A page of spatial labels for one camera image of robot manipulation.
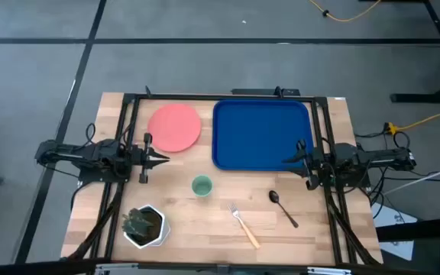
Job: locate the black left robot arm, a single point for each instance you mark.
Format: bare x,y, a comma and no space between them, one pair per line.
90,154

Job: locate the green cup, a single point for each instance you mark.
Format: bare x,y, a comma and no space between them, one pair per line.
202,186

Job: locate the green cactus plant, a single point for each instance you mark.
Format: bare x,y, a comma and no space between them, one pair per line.
136,225

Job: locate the white hexagonal planter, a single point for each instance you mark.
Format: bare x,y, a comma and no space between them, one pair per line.
165,229

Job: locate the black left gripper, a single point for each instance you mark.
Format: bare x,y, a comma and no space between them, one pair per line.
145,158

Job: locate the blue plastic tray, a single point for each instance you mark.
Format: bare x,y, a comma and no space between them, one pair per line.
258,133

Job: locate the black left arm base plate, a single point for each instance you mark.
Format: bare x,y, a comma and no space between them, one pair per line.
103,176

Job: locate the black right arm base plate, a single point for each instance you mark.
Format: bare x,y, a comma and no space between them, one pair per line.
353,182

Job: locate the pink round plate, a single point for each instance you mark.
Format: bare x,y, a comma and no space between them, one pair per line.
174,128

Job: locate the white paper sheet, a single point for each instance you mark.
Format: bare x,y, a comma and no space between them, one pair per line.
390,219

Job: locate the silver metal bracket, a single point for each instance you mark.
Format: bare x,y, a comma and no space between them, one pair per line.
115,268
329,271

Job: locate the black spoon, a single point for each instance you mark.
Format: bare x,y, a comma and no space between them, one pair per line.
274,196

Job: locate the black aluminium table frame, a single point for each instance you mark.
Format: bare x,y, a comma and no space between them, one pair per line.
224,96

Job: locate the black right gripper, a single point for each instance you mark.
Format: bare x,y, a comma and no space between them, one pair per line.
311,162

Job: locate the black furniture block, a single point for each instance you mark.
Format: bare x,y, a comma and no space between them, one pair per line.
434,244

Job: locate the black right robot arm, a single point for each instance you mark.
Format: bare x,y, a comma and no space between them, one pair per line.
376,158

